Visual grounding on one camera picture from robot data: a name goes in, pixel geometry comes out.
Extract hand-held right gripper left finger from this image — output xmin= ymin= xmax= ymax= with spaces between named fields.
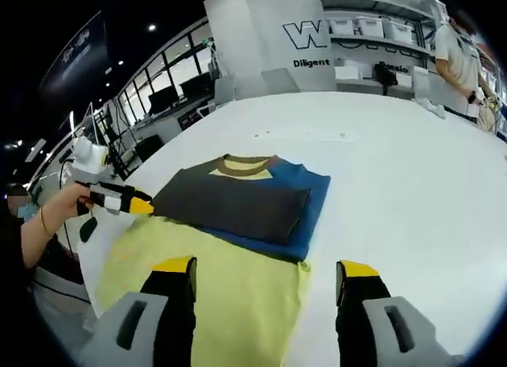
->
xmin=93 ymin=256 xmax=198 ymax=367

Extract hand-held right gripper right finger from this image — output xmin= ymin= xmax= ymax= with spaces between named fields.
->
xmin=335 ymin=259 xmax=457 ymax=367

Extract yellow blue black garment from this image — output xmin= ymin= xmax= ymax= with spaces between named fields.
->
xmin=94 ymin=153 xmax=332 ymax=367

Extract person's left hand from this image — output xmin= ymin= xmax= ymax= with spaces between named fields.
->
xmin=54 ymin=182 xmax=94 ymax=222

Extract black tripod stand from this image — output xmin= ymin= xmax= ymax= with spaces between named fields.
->
xmin=93 ymin=105 xmax=140 ymax=180

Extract black oval object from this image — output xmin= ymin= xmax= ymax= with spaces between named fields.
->
xmin=78 ymin=217 xmax=98 ymax=243

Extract gold bangle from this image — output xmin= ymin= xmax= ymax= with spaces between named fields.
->
xmin=39 ymin=206 xmax=55 ymax=239

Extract blue face mask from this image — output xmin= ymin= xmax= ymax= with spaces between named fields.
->
xmin=10 ymin=203 xmax=36 ymax=222

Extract black computer monitor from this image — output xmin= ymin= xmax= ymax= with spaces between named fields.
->
xmin=178 ymin=74 xmax=213 ymax=103
xmin=149 ymin=85 xmax=180 ymax=113

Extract dark hanging banner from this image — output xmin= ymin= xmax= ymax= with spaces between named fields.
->
xmin=39 ymin=10 xmax=109 ymax=91

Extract white crumpled cloth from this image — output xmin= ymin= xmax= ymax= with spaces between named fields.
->
xmin=415 ymin=97 xmax=448 ymax=119

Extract white chair back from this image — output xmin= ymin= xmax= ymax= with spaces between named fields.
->
xmin=411 ymin=65 xmax=445 ymax=107

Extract black device on stand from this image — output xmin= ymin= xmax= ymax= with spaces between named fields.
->
xmin=373 ymin=61 xmax=399 ymax=97

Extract white storage bin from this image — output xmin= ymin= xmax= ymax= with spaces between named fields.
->
xmin=354 ymin=16 xmax=387 ymax=38
xmin=386 ymin=21 xmax=417 ymax=42
xmin=330 ymin=17 xmax=358 ymax=36

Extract grey metal storage shelf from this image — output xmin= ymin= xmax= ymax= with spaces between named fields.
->
xmin=320 ymin=0 xmax=449 ymax=102

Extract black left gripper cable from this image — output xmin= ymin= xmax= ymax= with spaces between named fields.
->
xmin=58 ymin=156 xmax=80 ymax=259

